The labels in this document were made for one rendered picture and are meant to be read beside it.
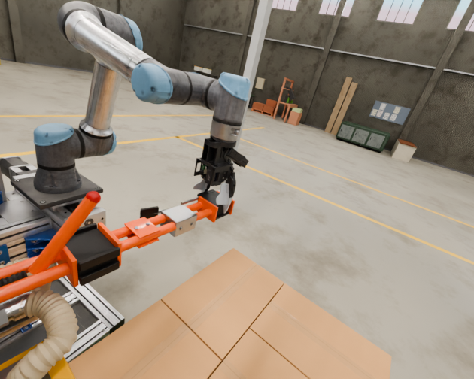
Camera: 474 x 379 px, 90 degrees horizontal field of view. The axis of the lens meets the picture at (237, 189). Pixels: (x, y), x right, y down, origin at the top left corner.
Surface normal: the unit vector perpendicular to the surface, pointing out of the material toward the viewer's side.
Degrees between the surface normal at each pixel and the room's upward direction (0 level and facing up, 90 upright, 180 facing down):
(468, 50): 90
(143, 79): 90
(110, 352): 0
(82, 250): 0
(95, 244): 0
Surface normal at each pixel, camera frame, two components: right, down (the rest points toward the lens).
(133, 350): 0.22, -0.88
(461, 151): -0.51, 0.26
